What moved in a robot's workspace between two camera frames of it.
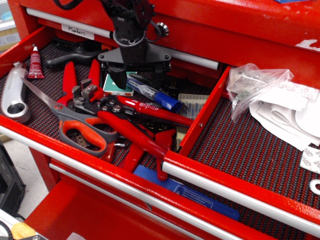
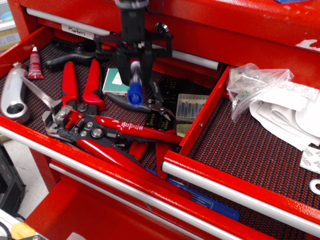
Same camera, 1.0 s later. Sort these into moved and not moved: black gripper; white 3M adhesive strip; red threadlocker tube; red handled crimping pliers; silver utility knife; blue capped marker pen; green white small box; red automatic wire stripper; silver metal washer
Moved: red automatic wire stripper; black gripper; blue capped marker pen
Not moved: white 3M adhesive strip; red threadlocker tube; silver utility knife; silver metal washer; red handled crimping pliers; green white small box
